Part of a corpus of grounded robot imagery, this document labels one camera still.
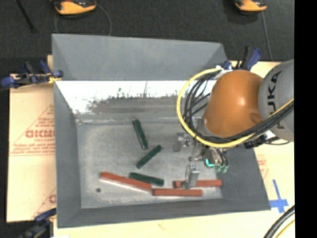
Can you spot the red-brown flat block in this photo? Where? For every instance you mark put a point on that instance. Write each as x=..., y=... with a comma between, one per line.
x=123, y=180
x=210, y=183
x=177, y=192

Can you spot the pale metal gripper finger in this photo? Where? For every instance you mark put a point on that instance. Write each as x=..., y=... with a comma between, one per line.
x=177, y=146
x=193, y=177

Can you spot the brown cardboard board, red print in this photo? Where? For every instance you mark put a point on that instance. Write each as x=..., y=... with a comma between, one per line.
x=29, y=157

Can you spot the black cylinder on white bracket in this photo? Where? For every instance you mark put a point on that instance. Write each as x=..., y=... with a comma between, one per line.
x=251, y=144

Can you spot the dark green flat block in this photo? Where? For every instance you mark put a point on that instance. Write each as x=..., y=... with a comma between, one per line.
x=146, y=179
x=140, y=134
x=149, y=156

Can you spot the grey metal bin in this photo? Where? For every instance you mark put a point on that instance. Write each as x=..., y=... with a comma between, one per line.
x=119, y=137

